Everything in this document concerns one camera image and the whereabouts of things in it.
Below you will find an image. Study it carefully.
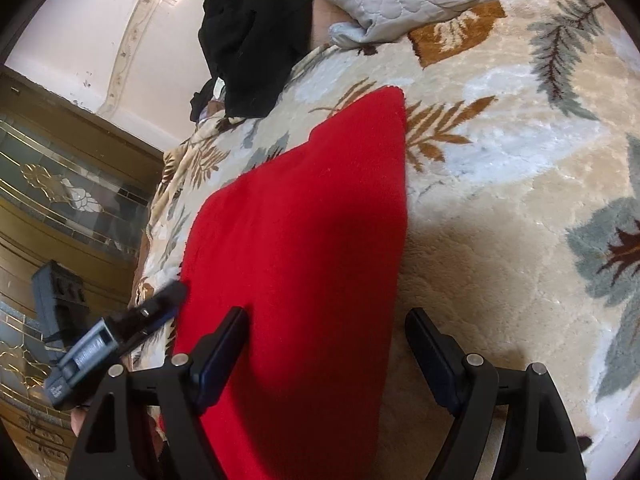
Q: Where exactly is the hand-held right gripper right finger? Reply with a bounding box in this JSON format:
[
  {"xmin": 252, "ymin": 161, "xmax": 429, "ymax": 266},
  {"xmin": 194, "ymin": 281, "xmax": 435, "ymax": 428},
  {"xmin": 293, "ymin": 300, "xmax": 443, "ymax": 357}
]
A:
[{"xmin": 405, "ymin": 307, "xmax": 586, "ymax": 480}]

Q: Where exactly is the leaf print fleece blanket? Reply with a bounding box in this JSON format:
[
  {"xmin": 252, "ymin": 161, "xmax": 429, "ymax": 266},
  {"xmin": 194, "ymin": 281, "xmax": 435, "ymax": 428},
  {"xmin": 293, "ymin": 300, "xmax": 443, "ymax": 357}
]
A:
[{"xmin": 127, "ymin": 0, "xmax": 640, "ymax": 480}]

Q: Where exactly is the wooden cabinet with glass doors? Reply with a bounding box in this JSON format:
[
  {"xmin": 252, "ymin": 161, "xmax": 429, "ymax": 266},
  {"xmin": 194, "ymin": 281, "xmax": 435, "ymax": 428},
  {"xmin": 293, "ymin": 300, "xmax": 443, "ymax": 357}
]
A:
[{"xmin": 0, "ymin": 67, "xmax": 166, "ymax": 480}]

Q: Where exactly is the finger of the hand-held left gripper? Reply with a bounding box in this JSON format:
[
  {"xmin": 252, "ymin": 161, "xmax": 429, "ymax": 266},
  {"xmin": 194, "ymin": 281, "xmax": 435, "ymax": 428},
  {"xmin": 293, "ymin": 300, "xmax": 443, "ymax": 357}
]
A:
[{"xmin": 125, "ymin": 280, "xmax": 189, "ymax": 341}]

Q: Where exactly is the red and blue knit sweater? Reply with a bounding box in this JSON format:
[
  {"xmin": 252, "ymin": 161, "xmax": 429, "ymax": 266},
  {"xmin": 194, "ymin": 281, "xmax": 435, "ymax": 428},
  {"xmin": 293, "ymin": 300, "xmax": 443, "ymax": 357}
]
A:
[{"xmin": 160, "ymin": 87, "xmax": 411, "ymax": 480}]

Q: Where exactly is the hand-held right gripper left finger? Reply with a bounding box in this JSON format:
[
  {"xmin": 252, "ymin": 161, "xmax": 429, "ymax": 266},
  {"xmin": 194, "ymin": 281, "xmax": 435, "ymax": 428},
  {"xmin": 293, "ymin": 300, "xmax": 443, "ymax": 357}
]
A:
[{"xmin": 65, "ymin": 306, "xmax": 249, "ymax": 480}]

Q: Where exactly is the black garment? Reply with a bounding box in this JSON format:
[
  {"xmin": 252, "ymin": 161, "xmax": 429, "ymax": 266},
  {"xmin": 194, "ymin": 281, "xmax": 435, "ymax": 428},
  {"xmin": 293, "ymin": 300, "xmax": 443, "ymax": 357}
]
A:
[{"xmin": 189, "ymin": 0, "xmax": 316, "ymax": 123}]

